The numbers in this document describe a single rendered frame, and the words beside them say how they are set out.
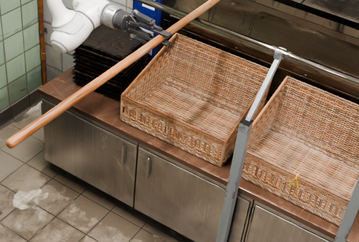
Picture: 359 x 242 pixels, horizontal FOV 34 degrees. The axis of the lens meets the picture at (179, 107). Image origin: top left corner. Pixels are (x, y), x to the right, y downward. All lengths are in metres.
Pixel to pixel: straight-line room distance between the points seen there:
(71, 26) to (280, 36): 0.99
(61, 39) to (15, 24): 1.23
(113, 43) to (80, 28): 0.63
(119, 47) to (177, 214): 0.85
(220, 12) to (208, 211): 0.94
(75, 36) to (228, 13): 0.86
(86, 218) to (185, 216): 0.57
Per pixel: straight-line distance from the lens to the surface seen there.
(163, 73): 3.00
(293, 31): 2.72
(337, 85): 2.74
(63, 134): 3.07
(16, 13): 3.46
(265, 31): 2.76
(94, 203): 3.20
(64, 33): 2.27
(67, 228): 3.09
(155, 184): 2.83
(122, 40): 2.92
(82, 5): 2.37
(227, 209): 2.58
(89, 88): 1.93
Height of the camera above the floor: 2.33
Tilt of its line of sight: 37 degrees down
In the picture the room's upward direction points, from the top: 7 degrees clockwise
